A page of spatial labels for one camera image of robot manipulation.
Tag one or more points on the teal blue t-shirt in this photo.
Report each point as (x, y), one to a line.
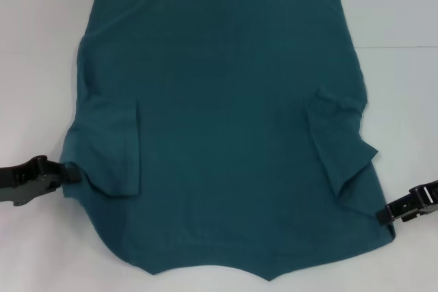
(219, 117)

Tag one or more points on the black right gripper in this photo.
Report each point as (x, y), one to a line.
(426, 198)

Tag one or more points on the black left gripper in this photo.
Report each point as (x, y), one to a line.
(24, 182)

